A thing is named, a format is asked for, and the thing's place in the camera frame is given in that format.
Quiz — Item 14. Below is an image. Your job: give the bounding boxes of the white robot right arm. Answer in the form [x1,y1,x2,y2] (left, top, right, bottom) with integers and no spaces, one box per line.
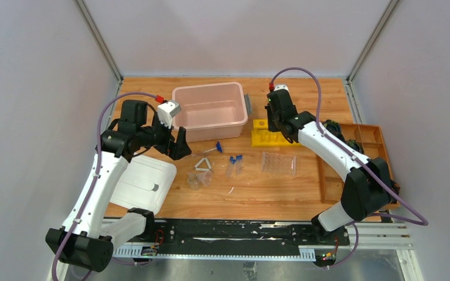
[265,85,395,245]

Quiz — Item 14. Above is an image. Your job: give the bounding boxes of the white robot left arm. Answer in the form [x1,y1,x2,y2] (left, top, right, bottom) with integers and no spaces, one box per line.
[45,97,192,280]

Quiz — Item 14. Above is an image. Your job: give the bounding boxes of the white clay triangle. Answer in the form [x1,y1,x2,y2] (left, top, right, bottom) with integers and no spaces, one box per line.
[195,157,212,172]

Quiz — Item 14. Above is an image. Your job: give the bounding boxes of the syringe with blue base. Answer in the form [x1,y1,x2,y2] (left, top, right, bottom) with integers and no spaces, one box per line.
[190,141,224,157]

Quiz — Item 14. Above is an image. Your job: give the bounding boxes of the clear plastic funnel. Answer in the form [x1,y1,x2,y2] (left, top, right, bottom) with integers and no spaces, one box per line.
[197,170,213,186]

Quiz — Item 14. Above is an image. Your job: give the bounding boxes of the pink plastic bin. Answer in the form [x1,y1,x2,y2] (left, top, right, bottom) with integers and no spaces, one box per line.
[172,82,248,143]

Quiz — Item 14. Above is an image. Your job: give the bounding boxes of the white bin lid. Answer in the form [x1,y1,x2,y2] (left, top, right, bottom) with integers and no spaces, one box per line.
[110,155,177,215]

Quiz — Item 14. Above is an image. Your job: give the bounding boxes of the blue-capped tube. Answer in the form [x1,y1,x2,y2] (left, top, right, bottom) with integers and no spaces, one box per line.
[235,155,242,175]
[226,156,236,178]
[237,155,243,174]
[227,156,235,177]

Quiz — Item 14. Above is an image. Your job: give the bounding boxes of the yellow test tube rack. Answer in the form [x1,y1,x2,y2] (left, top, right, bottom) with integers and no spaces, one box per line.
[251,119,302,148]

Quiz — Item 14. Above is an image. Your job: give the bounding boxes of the clear well plate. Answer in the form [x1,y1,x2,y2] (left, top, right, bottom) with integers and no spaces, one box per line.
[261,152,296,176]

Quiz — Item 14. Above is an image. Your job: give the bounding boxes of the wooden compartment tray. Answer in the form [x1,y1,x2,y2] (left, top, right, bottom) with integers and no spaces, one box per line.
[316,124,394,204]

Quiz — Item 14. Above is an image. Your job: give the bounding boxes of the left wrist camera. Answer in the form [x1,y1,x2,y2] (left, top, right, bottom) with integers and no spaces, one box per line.
[157,100,181,129]

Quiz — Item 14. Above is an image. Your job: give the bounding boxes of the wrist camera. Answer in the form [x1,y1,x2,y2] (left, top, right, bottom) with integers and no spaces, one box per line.
[274,84,289,91]
[157,100,181,129]

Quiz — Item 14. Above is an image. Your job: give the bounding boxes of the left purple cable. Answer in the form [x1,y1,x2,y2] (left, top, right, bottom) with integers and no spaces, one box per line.
[50,91,166,281]

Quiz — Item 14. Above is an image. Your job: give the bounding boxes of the purple cable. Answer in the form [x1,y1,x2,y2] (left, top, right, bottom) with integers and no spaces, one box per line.
[268,67,429,268]
[50,91,166,281]

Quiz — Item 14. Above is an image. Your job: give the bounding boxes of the grey bin handle clip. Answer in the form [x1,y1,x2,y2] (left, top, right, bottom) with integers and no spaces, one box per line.
[244,94,253,116]

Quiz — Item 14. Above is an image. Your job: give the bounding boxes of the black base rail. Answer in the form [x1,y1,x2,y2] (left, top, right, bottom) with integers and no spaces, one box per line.
[113,218,350,262]

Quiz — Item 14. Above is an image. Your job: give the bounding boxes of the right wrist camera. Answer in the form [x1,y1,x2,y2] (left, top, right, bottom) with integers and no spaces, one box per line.
[274,84,289,91]

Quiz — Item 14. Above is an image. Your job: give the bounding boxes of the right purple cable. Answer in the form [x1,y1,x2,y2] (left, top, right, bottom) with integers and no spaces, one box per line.
[268,67,429,268]

